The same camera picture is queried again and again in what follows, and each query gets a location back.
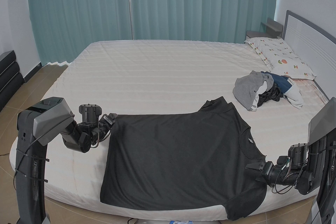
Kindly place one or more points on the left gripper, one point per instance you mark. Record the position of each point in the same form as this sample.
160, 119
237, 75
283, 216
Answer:
107, 119

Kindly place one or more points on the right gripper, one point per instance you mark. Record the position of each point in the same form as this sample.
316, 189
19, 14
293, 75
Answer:
278, 177

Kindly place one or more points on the black T-shirt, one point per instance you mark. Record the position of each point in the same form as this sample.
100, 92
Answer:
178, 160

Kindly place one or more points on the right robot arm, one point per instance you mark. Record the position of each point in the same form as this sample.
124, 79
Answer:
321, 123

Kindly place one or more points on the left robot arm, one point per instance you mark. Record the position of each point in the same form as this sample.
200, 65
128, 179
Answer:
28, 165

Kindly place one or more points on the bed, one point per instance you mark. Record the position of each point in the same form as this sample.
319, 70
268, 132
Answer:
157, 68

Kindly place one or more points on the pile of clothes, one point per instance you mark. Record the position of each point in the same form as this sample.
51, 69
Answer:
246, 91

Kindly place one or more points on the black chest of drawers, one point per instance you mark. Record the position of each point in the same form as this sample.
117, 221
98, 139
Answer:
9, 76

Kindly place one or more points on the white printed pillow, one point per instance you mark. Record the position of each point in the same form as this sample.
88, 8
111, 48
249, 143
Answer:
282, 59

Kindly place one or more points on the grey bedside table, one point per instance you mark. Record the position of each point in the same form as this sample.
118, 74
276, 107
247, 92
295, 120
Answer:
274, 25

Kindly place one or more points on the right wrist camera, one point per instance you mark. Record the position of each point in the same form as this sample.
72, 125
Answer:
283, 161

